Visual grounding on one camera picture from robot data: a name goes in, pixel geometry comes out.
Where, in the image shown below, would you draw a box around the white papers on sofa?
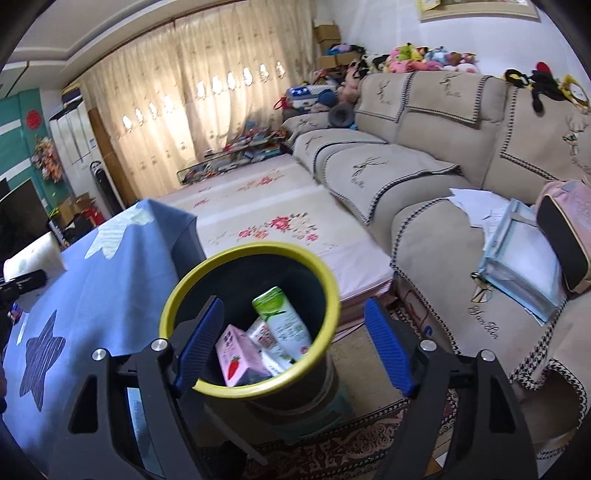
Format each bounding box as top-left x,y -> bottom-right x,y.
448,188 -> 509,243

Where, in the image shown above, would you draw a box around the black tower fan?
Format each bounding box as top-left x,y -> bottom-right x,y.
90,160 -> 123,216

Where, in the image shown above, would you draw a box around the floral floor mat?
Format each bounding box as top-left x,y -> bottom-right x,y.
160,155 -> 393,323

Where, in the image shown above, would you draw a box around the white air conditioner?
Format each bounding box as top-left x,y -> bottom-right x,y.
49,98 -> 112,219

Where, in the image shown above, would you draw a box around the framed flower painting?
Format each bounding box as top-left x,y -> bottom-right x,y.
416,0 -> 539,22

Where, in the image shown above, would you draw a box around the white fruit paper cup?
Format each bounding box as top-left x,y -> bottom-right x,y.
3,232 -> 66,313

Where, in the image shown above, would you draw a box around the beige sectional sofa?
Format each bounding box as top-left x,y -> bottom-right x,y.
283,71 -> 590,460

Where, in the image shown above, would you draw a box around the coconut water bottle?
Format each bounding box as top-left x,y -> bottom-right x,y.
252,287 -> 312,362

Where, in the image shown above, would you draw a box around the stacked cardboard boxes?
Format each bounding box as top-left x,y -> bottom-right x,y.
314,24 -> 363,70

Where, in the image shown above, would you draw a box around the hanging flower decoration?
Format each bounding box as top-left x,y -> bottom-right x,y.
32,137 -> 63,184

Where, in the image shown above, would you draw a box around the pink strawberry milk carton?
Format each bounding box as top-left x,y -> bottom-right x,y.
215,325 -> 271,388

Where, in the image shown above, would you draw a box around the black flat television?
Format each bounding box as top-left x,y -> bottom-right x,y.
0,179 -> 49,262

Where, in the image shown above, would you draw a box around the blue star tablecloth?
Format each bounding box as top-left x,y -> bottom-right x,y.
3,199 -> 205,473

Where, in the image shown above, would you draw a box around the pink black bag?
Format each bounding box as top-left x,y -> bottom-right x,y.
536,180 -> 590,295

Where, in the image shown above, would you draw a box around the cream patterned curtains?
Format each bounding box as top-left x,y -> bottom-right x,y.
80,1 -> 317,198

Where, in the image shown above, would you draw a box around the plush toy pile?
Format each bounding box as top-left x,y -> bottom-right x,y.
337,42 -> 480,105

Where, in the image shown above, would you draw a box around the transparent blue file bag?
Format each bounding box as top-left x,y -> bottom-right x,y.
477,199 -> 567,325

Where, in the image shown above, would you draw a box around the black yellow-rimmed trash bin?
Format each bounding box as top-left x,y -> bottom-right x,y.
159,242 -> 351,443

